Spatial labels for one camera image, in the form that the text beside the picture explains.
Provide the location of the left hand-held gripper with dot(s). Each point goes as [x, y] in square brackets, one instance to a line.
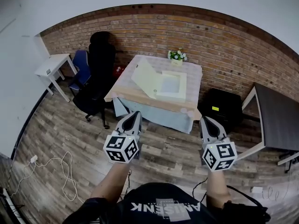
[121, 148]

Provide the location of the dark desk with white frame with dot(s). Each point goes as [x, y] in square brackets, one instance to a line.
[280, 120]

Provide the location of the cream folder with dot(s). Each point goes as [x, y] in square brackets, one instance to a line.
[144, 76]

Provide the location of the red box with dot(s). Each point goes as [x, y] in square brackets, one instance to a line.
[118, 72]

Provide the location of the small white table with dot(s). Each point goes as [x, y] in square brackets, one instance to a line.
[56, 62]

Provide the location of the person's left forearm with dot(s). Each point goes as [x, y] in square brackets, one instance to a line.
[109, 181]

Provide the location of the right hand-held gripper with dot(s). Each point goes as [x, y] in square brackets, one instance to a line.
[219, 155]

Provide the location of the white power adapter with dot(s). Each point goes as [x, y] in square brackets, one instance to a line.
[34, 158]

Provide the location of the pale checked tablecloth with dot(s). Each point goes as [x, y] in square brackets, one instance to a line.
[191, 78]

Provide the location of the person's black t-shirt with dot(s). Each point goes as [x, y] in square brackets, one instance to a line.
[163, 209]

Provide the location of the blue chair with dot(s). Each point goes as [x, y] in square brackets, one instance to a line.
[80, 66]

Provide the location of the black floor stand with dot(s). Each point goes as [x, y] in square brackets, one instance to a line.
[7, 204]

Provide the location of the black office chair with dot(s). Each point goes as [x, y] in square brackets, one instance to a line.
[100, 78]

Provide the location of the black case with yellow label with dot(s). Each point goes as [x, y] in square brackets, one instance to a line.
[222, 101]

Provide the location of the person's right forearm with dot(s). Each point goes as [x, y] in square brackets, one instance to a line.
[217, 188]

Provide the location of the white potted flower plant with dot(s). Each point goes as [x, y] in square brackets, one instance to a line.
[176, 56]

